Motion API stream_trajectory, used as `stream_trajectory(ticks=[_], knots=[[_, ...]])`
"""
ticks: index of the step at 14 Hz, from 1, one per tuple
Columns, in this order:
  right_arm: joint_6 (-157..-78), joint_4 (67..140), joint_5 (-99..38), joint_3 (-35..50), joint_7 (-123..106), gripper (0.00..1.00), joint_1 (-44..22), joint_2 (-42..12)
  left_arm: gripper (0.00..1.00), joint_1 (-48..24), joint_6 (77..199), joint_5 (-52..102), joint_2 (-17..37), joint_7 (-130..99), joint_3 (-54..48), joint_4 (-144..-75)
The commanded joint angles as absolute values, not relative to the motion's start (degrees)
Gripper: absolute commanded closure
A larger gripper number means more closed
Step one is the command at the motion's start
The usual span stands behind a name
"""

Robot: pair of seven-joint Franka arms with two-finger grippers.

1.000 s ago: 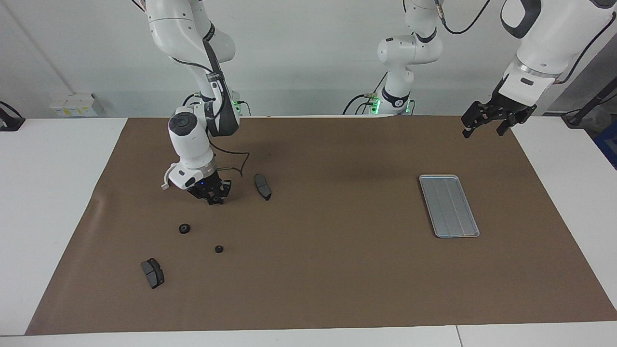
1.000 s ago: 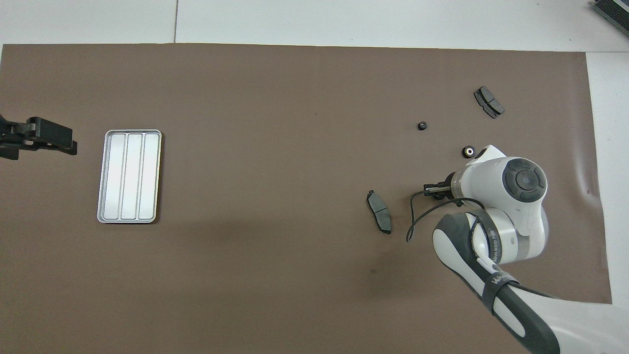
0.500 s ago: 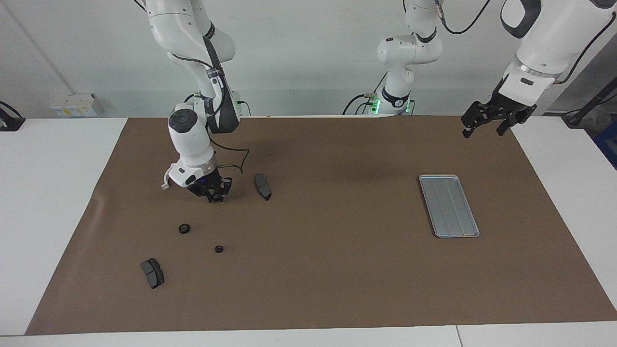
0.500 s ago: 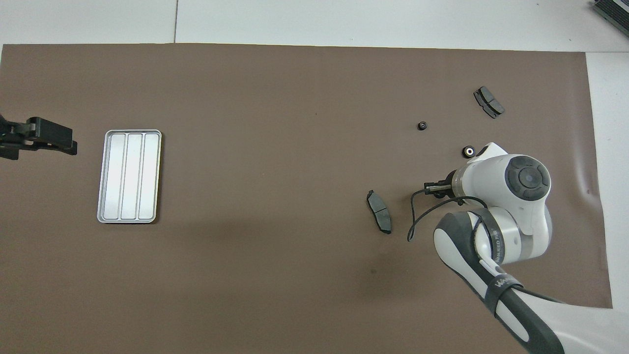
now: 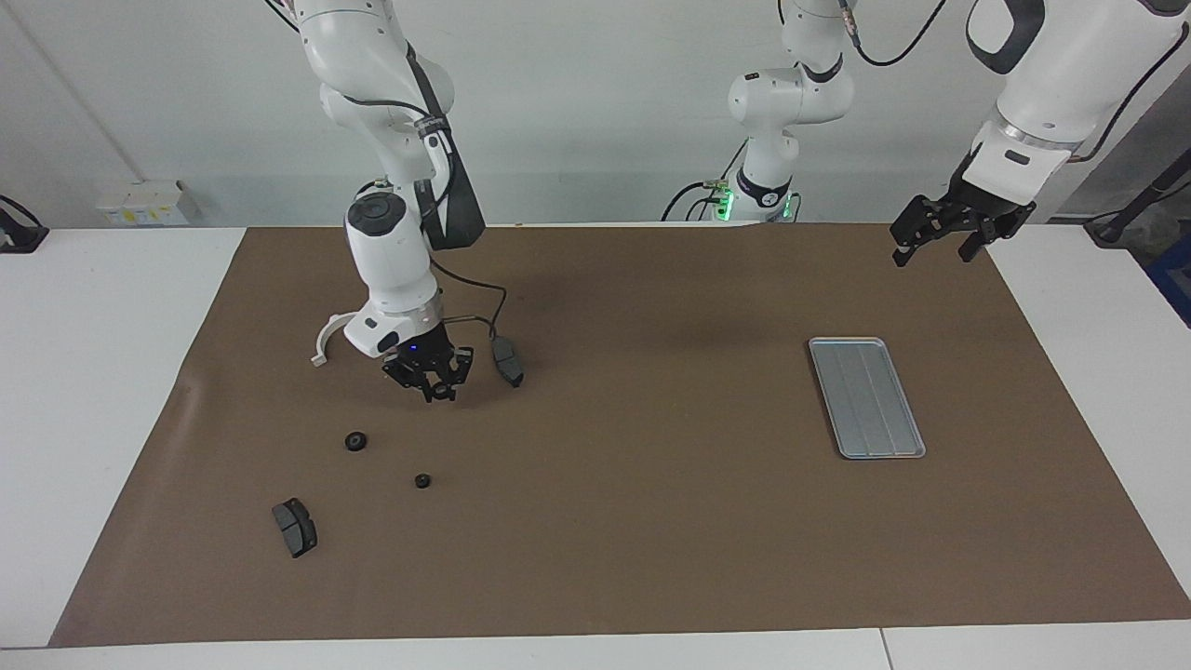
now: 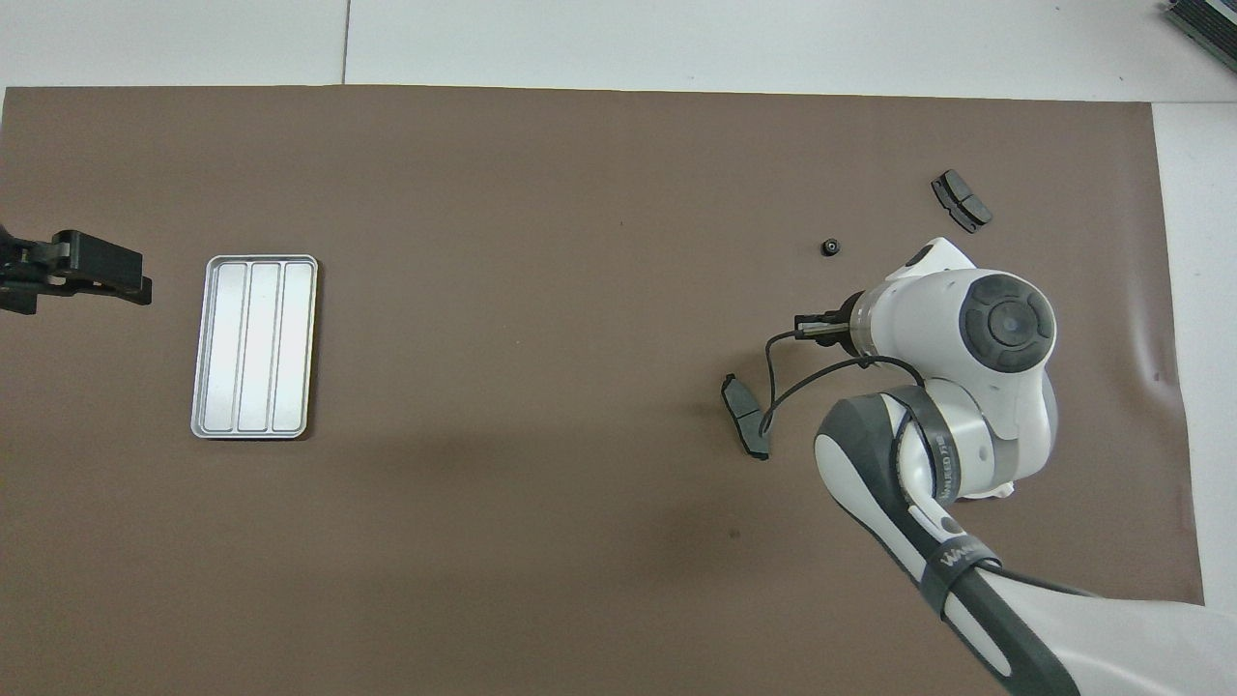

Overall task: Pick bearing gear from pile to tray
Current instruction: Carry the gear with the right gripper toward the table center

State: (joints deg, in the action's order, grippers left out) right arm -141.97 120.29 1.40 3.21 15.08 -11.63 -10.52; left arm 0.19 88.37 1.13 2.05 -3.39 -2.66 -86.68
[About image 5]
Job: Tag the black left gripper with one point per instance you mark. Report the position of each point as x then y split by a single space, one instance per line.
986 200

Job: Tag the black stand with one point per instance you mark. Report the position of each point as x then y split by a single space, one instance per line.
1140 205

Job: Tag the silver metal tray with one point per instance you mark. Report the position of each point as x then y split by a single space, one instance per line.
865 400

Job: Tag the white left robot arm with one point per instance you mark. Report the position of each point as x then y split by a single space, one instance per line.
1051 74

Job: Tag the blue box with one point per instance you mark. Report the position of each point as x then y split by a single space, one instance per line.
1174 284

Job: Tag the white wall socket box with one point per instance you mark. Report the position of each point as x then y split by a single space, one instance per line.
144 203

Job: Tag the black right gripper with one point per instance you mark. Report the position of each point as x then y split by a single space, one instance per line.
423 354

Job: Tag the long grey brake pad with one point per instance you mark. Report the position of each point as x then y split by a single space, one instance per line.
507 363

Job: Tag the brown table mat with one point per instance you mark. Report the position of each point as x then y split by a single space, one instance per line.
651 521

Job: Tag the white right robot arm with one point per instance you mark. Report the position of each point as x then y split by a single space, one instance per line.
381 251

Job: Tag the black table clamp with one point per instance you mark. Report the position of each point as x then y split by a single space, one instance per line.
19 233

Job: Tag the short dark brake pad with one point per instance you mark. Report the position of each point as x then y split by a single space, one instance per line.
296 528

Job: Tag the white curved plastic bracket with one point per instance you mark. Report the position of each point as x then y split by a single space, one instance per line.
321 346

